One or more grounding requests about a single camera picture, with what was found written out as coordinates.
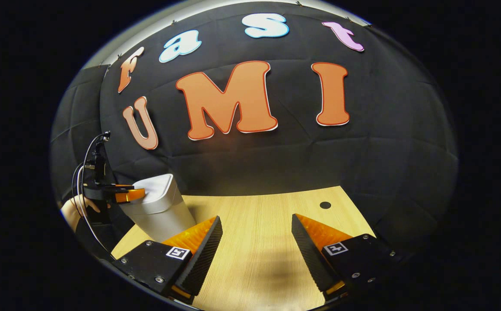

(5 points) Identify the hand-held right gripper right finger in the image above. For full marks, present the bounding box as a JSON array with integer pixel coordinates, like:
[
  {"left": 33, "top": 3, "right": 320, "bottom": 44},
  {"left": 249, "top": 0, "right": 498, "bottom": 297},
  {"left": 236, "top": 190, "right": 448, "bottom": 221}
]
[{"left": 292, "top": 213, "right": 406, "bottom": 302}]

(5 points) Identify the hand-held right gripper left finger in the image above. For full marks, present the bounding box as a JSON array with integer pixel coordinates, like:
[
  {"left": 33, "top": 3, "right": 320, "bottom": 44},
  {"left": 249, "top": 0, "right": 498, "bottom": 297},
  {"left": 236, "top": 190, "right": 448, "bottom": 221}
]
[{"left": 111, "top": 217, "right": 224, "bottom": 305}]

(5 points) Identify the wooden desktop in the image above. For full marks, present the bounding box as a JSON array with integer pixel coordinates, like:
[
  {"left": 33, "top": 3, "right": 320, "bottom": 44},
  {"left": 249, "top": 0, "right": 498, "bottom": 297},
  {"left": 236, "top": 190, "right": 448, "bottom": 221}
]
[{"left": 111, "top": 186, "right": 376, "bottom": 311}]

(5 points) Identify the white desktop garbage bin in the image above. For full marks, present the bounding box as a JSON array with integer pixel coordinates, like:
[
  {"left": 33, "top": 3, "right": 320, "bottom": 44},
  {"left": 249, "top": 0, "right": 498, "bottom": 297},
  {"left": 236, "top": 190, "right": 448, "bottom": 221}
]
[{"left": 119, "top": 174, "right": 197, "bottom": 242}]

